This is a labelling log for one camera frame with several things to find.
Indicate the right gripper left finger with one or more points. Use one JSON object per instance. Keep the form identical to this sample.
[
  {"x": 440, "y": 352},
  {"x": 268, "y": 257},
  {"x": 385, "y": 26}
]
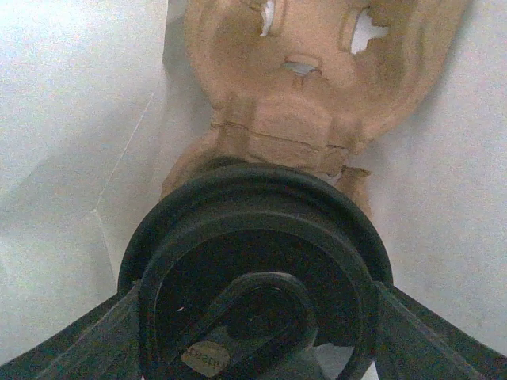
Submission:
[{"x": 102, "y": 344}]

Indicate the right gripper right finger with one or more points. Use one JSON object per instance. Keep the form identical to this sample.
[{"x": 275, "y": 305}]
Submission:
[{"x": 413, "y": 342}]

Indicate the light blue paper bag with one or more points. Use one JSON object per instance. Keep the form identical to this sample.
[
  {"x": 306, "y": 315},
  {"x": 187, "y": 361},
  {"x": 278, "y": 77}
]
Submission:
[{"x": 98, "y": 100}]

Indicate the brown cardboard cup carrier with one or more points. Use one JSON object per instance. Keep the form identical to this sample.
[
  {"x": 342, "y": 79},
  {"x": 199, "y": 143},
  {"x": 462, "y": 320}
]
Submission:
[{"x": 306, "y": 84}]

